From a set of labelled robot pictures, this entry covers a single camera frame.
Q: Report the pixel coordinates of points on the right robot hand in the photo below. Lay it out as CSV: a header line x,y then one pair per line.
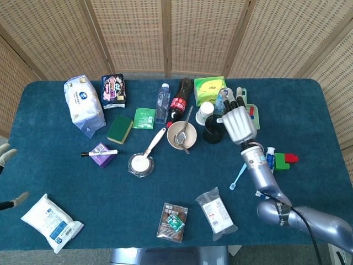
x,y
238,124

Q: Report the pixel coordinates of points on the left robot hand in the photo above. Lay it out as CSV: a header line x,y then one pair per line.
x,y
7,155

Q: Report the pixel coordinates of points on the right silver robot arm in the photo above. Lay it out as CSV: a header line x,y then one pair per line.
x,y
262,174

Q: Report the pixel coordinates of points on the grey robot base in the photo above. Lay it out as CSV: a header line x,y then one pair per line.
x,y
171,256

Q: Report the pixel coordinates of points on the red white marker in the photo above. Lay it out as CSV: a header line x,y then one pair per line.
x,y
251,110

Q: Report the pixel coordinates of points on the black cup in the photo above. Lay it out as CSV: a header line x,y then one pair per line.
x,y
211,133

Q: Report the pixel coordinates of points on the black white pen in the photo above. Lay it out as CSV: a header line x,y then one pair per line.
x,y
103,152

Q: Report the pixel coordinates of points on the light green dustpan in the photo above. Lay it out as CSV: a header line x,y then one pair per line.
x,y
256,117

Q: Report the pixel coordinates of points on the teal drink can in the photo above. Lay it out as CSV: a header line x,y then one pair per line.
x,y
219,103

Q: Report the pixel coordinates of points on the white paper cup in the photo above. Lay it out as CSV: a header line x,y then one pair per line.
x,y
204,111

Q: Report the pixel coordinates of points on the green tissue box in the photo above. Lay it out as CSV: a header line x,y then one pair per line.
x,y
207,88

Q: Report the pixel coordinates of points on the white blue toothpaste tube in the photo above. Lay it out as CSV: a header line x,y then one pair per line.
x,y
270,160

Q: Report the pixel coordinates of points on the beige bowl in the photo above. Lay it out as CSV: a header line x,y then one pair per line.
x,y
190,136

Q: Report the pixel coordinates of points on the light blue toothbrush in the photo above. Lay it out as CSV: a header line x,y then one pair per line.
x,y
238,176

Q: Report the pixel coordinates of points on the green toy block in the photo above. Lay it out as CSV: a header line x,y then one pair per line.
x,y
281,163

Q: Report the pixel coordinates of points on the metal spoon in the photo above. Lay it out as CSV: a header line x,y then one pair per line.
x,y
180,138

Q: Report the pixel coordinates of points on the cola bottle red label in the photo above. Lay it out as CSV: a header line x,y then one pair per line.
x,y
178,103

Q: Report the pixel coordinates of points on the clear water bottle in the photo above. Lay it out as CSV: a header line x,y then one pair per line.
x,y
162,106

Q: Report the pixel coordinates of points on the white wet wipes pack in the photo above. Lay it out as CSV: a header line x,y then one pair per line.
x,y
49,220

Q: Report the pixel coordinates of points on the white tissue pack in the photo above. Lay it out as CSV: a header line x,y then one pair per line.
x,y
82,105

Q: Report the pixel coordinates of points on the clear pack white pads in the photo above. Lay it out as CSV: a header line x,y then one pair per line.
x,y
216,214

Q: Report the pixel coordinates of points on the green sachet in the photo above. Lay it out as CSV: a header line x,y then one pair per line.
x,y
144,118

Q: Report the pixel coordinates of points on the purple box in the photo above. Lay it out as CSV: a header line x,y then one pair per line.
x,y
102,160

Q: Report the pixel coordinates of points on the blue carpet table cover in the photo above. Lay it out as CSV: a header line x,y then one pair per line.
x,y
110,187

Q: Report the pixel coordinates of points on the green yellow sponge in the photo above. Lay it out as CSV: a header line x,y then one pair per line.
x,y
120,129

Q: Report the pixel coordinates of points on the dark blue snack packet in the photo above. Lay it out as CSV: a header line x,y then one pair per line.
x,y
113,91

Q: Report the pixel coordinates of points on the brown sachet pack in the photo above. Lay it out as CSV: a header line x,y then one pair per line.
x,y
171,234

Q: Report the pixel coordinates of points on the wooden rattan folding screen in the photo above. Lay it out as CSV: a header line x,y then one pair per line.
x,y
138,27

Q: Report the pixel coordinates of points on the white metal frame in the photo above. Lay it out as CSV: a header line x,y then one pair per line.
x,y
342,255

